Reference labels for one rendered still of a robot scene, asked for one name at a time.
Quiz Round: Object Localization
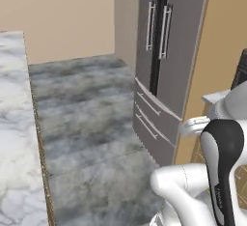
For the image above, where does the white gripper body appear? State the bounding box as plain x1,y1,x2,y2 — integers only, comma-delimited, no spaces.
178,116,211,138

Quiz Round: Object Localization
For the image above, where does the grey fridge drawer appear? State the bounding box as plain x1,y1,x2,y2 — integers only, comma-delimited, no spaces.
131,106,177,168
132,77,183,148

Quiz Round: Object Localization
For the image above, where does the grey fridge door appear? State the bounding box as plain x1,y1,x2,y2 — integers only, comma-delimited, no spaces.
156,0,212,119
135,0,161,92

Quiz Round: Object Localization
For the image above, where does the tan fridge housing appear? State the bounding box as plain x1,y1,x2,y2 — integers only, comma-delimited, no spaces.
113,0,247,166

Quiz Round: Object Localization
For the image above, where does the silver fridge drawer handle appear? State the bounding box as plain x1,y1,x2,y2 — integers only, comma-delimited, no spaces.
136,91,162,117
134,113,159,141

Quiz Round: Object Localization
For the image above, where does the silver fridge door handle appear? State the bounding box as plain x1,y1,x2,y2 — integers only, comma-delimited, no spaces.
145,0,157,52
157,4,174,61

